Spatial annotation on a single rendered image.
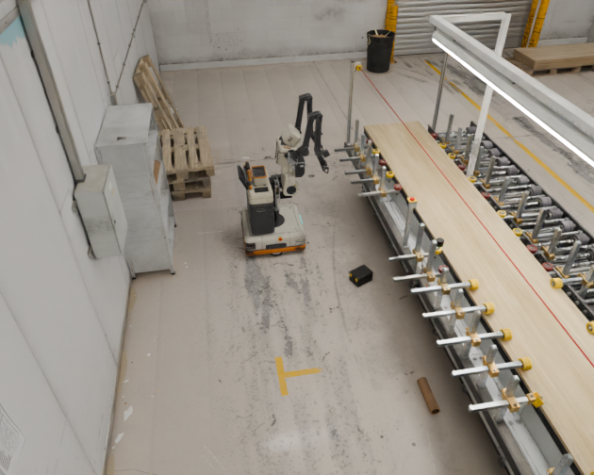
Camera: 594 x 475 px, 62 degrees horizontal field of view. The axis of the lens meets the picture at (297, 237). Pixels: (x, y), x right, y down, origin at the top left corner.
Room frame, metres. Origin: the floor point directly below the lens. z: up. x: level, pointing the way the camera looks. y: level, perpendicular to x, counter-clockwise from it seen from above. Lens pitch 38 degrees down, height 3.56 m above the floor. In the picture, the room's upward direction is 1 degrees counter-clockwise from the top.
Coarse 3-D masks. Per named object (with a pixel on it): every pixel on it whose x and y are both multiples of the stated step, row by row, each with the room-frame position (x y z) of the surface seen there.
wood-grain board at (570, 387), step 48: (384, 144) 5.09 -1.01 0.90; (432, 144) 5.08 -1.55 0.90; (432, 192) 4.08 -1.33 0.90; (480, 240) 3.32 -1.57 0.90; (480, 288) 2.73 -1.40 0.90; (528, 288) 2.73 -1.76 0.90; (528, 336) 2.26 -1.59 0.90; (576, 336) 2.25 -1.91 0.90; (528, 384) 1.87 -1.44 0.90; (576, 384) 1.87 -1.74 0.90; (576, 432) 1.55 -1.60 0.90
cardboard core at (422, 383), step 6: (420, 378) 2.53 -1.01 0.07; (420, 384) 2.48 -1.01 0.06; (426, 384) 2.47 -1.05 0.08; (426, 390) 2.40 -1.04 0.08; (426, 396) 2.36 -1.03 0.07; (432, 396) 2.35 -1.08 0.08; (426, 402) 2.31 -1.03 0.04; (432, 402) 2.29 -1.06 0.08; (432, 408) 2.24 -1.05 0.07; (438, 408) 2.24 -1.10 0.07; (432, 414) 2.23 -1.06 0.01
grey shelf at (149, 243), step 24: (120, 120) 4.41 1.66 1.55; (144, 120) 4.40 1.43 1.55; (96, 144) 3.91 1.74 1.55; (120, 144) 3.91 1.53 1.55; (144, 144) 3.93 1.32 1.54; (120, 168) 3.89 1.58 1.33; (144, 168) 3.92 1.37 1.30; (120, 192) 3.88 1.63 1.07; (144, 192) 3.92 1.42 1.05; (168, 192) 4.74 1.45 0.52; (144, 216) 3.91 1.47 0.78; (168, 216) 4.80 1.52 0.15; (144, 240) 3.90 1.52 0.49; (168, 240) 4.34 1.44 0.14; (144, 264) 3.89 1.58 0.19; (168, 264) 3.93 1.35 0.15
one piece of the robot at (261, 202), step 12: (276, 180) 4.52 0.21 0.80; (252, 192) 4.26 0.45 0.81; (264, 192) 4.25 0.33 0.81; (252, 204) 4.21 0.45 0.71; (264, 204) 4.24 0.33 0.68; (276, 204) 4.47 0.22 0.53; (252, 216) 4.21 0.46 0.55; (264, 216) 4.22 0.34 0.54; (276, 216) 4.39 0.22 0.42; (252, 228) 4.21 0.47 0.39; (264, 228) 4.22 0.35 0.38
